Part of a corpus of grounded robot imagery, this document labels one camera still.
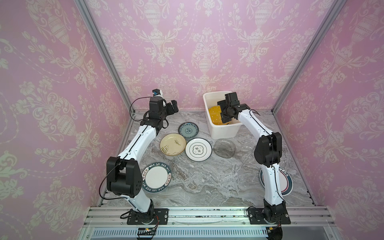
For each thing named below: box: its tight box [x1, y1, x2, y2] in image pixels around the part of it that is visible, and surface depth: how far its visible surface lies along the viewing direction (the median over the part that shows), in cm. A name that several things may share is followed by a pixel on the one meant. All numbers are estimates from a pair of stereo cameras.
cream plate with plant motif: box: [159, 133, 187, 156], surface depth 102 cm
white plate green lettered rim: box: [141, 162, 172, 193], surface depth 89 cm
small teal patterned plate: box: [178, 122, 199, 139], surface depth 111 cm
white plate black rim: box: [185, 137, 213, 162], surface depth 100 cm
